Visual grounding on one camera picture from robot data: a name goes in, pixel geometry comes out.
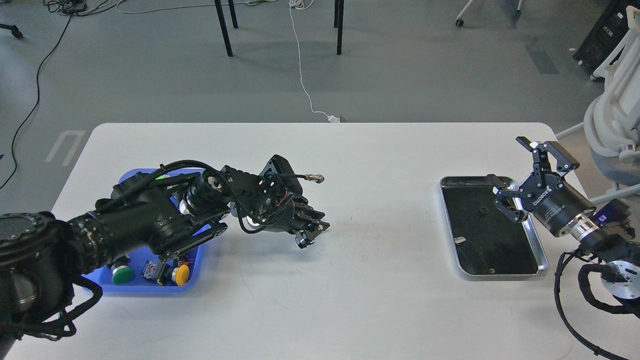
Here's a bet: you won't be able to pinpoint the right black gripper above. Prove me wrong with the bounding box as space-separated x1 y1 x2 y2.
486 136 596 237

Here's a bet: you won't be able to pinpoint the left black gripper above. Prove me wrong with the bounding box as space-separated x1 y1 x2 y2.
254 195 330 249

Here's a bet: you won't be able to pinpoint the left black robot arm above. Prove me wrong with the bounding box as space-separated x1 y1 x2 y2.
0 155 330 352

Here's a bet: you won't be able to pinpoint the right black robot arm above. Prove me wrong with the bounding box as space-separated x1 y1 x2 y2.
486 136 639 360

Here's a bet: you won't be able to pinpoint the silver metal tray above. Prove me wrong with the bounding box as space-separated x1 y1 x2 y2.
439 176 549 280

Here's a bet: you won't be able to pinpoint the white office chair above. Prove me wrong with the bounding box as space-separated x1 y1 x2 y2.
557 6 639 204

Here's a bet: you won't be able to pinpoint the yellow push button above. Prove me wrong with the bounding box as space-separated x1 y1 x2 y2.
170 264 191 287

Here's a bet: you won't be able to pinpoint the black equipment case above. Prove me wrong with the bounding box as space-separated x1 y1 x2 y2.
573 0 640 76

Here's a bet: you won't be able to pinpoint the green push button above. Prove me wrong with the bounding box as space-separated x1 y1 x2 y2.
107 255 135 285

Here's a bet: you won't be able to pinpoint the blue plastic tray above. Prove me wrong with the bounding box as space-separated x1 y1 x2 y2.
87 168 211 294

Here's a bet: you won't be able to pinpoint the black table legs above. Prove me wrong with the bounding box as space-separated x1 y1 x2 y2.
213 0 346 57

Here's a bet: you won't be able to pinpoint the white floor cable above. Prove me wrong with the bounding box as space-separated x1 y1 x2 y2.
288 0 341 123

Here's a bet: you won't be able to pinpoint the small grey switch block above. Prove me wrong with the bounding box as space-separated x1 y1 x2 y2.
141 260 169 286

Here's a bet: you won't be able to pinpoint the black floor cable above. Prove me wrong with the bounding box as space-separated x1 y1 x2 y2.
0 0 116 191

